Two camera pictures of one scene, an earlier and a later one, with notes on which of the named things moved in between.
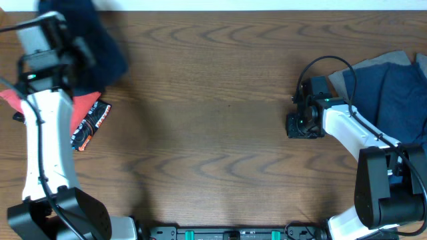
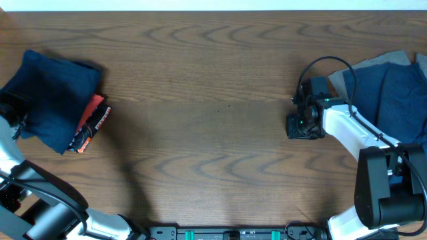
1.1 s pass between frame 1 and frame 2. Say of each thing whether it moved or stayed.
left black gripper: moved
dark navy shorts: moved
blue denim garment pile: stayed
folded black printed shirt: stayed
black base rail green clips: stayed
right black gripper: stayed
